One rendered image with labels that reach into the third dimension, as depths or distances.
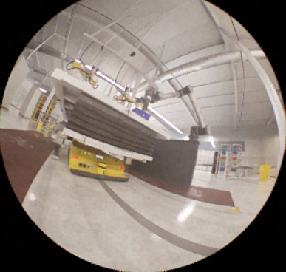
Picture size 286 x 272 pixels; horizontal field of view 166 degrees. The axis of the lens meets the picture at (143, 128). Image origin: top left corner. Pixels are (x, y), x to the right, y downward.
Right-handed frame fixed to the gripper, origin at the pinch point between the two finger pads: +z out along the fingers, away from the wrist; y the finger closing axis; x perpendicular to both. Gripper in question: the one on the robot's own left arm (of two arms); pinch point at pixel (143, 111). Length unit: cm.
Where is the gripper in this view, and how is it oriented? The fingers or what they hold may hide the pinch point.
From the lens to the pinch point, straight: 118.6
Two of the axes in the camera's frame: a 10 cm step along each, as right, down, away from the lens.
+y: -5.0, 1.2, 8.6
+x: -8.3, -3.5, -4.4
